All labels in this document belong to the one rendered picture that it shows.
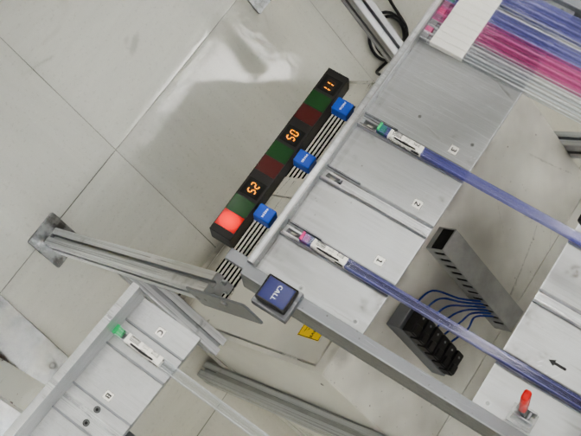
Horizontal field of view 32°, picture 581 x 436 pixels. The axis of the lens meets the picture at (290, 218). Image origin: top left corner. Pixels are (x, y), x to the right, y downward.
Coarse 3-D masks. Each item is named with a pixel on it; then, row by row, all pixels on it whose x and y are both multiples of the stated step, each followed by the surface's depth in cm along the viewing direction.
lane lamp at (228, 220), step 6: (228, 210) 156; (222, 216) 156; (228, 216) 156; (234, 216) 156; (216, 222) 156; (222, 222) 156; (228, 222) 156; (234, 222) 156; (240, 222) 155; (228, 228) 155; (234, 228) 155
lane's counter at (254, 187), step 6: (252, 180) 158; (246, 186) 158; (252, 186) 158; (258, 186) 158; (264, 186) 158; (246, 192) 158; (252, 192) 157; (258, 192) 157; (252, 198) 157; (258, 198) 157
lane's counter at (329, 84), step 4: (328, 76) 165; (324, 80) 165; (328, 80) 165; (332, 80) 165; (336, 80) 165; (320, 84) 165; (324, 84) 165; (328, 84) 165; (332, 84) 165; (336, 84) 164; (340, 84) 164; (320, 88) 164; (324, 88) 164; (328, 88) 164; (332, 88) 164; (336, 88) 164; (328, 92) 164; (332, 92) 164
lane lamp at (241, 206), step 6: (234, 198) 157; (240, 198) 157; (228, 204) 157; (234, 204) 157; (240, 204) 157; (246, 204) 157; (252, 204) 157; (234, 210) 156; (240, 210) 156; (246, 210) 156
